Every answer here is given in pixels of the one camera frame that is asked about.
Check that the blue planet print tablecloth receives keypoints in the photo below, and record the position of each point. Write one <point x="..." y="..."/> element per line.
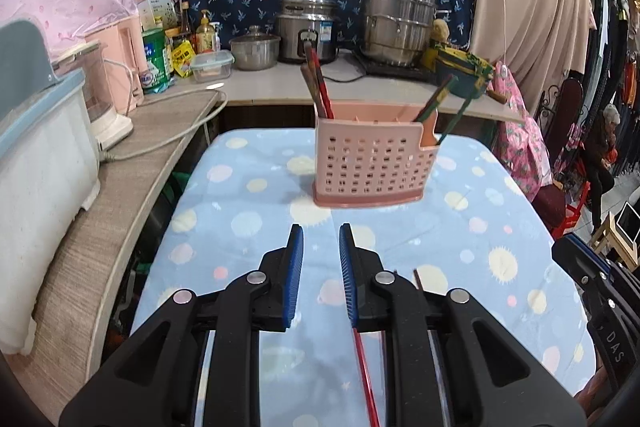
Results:
<point x="240" y="227"/>

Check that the stacked steel steamer pot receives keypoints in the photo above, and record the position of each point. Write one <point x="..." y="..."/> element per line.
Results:
<point x="400" y="22"/>

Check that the white appliance with clear top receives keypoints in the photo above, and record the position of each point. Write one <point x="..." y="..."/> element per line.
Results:
<point x="100" y="107"/>

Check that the glass container with green lid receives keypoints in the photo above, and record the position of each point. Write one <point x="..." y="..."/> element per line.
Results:
<point x="212" y="67"/>

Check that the blue basin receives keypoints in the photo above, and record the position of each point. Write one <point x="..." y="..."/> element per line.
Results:
<point x="465" y="74"/>

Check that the white carton box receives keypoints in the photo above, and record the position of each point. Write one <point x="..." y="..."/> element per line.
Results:
<point x="157" y="13"/>

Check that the green can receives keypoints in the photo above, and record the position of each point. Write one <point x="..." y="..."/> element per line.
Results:
<point x="156" y="62"/>

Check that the rack of hanging clothes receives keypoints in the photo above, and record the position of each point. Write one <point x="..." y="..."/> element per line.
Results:
<point x="620" y="32"/>

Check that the yellowish loofah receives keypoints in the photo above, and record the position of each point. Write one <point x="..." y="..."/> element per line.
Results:
<point x="440" y="32"/>

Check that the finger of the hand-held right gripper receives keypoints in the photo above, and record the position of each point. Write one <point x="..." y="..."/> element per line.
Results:
<point x="595" y="252"/>
<point x="575" y="267"/>

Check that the curved wood-grain counter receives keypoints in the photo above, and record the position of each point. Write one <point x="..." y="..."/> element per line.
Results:
<point x="100" y="232"/>

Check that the dark chair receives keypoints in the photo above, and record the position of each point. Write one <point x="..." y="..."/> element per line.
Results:
<point x="565" y="117"/>

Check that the white and blue plastic tub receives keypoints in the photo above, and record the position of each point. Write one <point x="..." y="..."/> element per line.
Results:
<point x="40" y="182"/>

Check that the pink electric kettle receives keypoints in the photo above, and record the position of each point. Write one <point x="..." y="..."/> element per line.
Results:
<point x="120" y="67"/>

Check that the small pot with glass lid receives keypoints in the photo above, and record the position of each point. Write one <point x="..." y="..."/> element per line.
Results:
<point x="255" y="52"/>

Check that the pale counter board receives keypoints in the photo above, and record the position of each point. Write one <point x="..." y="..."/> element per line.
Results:
<point x="280" y="88"/>

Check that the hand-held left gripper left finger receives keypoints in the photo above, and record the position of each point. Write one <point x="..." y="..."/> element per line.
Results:
<point x="294" y="277"/>

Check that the pink floral cloth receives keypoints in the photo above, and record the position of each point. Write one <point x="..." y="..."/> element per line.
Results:
<point x="525" y="147"/>

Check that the yellow dish soap bottle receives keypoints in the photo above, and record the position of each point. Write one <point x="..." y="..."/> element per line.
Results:
<point x="207" y="37"/>

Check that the pink perforated utensil holder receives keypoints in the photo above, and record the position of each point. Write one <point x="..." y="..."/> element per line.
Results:
<point x="372" y="157"/>

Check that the small wooden stool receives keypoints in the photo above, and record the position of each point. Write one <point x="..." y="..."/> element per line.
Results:
<point x="610" y="239"/>

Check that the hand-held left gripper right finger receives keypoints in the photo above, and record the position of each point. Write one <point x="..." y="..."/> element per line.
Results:
<point x="348" y="277"/>

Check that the white tablet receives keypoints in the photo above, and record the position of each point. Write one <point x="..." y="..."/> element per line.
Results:
<point x="631" y="224"/>

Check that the red plastic stool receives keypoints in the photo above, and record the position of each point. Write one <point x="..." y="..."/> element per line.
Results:
<point x="570" y="217"/>

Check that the dark sauce bottle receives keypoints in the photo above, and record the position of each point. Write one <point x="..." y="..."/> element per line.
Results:
<point x="185" y="22"/>

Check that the yellow snack packet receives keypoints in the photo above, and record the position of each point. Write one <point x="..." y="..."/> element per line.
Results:
<point x="182" y="59"/>

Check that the brown wooden chopstick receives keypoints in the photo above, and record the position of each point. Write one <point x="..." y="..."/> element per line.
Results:
<point x="311" y="91"/>
<point x="315" y="79"/>

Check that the black induction cooker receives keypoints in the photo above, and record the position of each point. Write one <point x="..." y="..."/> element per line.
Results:
<point x="390" y="71"/>

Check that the person's right hand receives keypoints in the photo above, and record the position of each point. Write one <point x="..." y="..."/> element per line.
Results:
<point x="592" y="407"/>

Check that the steel rice cooker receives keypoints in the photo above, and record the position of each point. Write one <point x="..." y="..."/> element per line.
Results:
<point x="300" y="27"/>

